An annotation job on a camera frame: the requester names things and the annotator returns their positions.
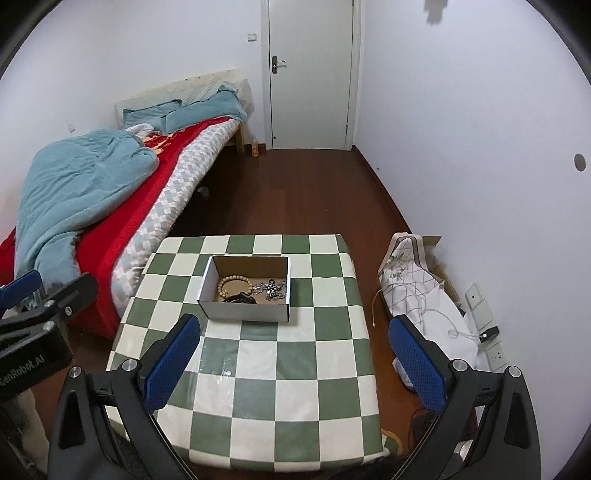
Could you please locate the teal pillow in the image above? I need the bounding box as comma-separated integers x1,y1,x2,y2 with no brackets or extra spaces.
122,85,249,135

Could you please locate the green white checkered tablecloth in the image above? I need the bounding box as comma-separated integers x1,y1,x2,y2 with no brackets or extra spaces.
108,234,386,472

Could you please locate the white cardboard box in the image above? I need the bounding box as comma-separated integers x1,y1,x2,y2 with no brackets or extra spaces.
197,255,291,323

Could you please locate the white patterned fabric bag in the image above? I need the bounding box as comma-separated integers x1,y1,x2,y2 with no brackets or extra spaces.
378,233,479,367

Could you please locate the cream headboard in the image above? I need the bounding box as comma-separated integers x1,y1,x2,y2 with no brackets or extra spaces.
115,69,254,126

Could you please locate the argyle patterned mattress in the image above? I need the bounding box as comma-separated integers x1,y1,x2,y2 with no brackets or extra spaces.
110,118,242,319

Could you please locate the white door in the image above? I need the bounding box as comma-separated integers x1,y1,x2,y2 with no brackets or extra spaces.
262,1,363,150

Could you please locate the teal blue duvet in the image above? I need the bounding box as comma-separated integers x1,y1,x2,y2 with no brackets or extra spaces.
14,128,159,292

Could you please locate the black charger plug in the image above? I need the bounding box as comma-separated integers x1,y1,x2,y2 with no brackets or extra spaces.
479,326,500,343

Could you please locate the red bed sheet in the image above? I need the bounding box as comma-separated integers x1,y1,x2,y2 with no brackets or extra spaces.
1,117,229,339

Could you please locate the silver chain jewelry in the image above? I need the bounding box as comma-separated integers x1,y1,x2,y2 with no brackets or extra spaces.
252,278,287,301

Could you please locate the white wall socket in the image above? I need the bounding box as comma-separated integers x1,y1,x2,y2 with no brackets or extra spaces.
465,283,509,372

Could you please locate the wooden bead bracelet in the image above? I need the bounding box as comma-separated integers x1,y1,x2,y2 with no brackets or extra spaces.
216,274,254,301

